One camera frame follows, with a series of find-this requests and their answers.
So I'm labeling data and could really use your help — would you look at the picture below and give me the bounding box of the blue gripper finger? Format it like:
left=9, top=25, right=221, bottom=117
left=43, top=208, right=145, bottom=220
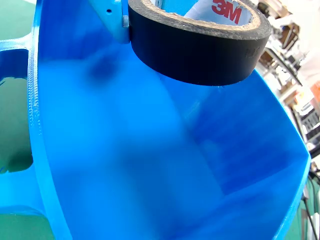
left=88, top=0, right=131, bottom=45
left=161, top=0, right=199, bottom=16

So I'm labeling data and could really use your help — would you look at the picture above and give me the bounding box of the black 3M electrical tape roll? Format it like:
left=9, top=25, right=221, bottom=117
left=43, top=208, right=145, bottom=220
left=127, top=0, right=273, bottom=87

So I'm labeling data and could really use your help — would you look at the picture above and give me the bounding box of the blue plastic box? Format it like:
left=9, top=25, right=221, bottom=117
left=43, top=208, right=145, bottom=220
left=0, top=0, right=312, bottom=240

